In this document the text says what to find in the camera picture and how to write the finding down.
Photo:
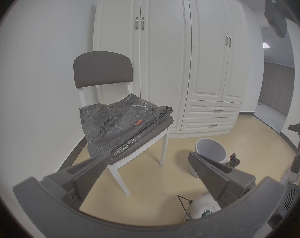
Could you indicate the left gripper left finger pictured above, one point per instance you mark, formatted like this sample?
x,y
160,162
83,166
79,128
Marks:
x,y
88,177

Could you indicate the crumpled black plastic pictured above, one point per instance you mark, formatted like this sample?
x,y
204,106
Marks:
x,y
233,161

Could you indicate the black plastic bag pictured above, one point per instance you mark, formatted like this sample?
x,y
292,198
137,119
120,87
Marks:
x,y
110,118

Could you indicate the white wardrobe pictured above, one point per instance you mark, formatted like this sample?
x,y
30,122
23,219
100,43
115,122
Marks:
x,y
164,58

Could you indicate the grey padded white chair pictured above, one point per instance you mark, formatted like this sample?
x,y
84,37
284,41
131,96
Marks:
x,y
102,69

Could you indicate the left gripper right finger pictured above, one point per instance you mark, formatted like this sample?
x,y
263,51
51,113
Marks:
x,y
214,180

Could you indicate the white trash bin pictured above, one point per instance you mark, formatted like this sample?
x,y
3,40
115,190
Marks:
x,y
212,147

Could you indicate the grey curtain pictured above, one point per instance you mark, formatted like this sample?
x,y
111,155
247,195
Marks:
x,y
276,88

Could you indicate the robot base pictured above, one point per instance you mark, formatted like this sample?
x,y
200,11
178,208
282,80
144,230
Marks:
x,y
204,203

